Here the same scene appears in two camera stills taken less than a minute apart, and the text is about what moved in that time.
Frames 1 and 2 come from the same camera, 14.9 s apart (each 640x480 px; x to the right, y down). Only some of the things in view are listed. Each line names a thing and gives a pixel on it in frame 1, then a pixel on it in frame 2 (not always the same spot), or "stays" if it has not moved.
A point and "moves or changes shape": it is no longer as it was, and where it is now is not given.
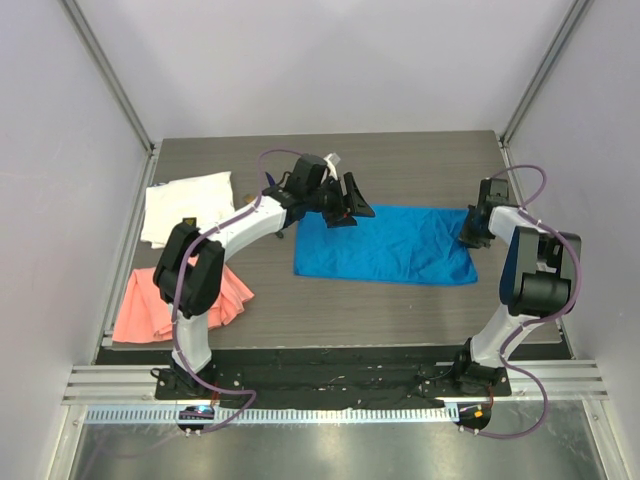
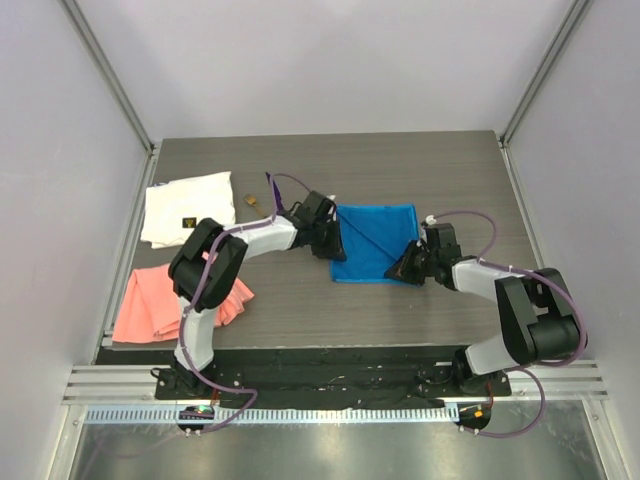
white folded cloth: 208,198 stays
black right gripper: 467,239 -> 403,270
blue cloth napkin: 422,245 moves or changes shape
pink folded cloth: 144,315 stays
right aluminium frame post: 512,124 stays
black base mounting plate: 334,377 stays
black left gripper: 334,219 -> 335,250
